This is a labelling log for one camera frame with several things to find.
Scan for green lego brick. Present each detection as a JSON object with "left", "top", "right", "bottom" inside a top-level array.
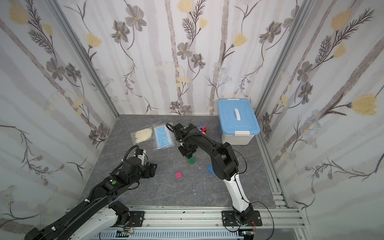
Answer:
[{"left": 188, "top": 157, "right": 195, "bottom": 165}]

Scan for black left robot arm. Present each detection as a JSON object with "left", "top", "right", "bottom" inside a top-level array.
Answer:
[{"left": 25, "top": 145, "right": 157, "bottom": 240}]

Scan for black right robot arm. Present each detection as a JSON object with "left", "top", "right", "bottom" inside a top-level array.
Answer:
[{"left": 166, "top": 123, "right": 266, "bottom": 225}]

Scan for bagged blue face mask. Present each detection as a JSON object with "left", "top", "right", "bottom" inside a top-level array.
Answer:
[{"left": 152, "top": 124, "right": 175, "bottom": 150}]

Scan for bagged cream gloves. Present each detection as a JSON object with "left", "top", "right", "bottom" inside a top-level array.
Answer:
[{"left": 131, "top": 128, "right": 153, "bottom": 145}]

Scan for blue lid storage box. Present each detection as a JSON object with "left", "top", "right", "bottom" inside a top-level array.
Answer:
[{"left": 218, "top": 99, "right": 261, "bottom": 146}]

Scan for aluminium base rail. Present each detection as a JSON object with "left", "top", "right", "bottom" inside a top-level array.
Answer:
[{"left": 56, "top": 205, "right": 307, "bottom": 240}]

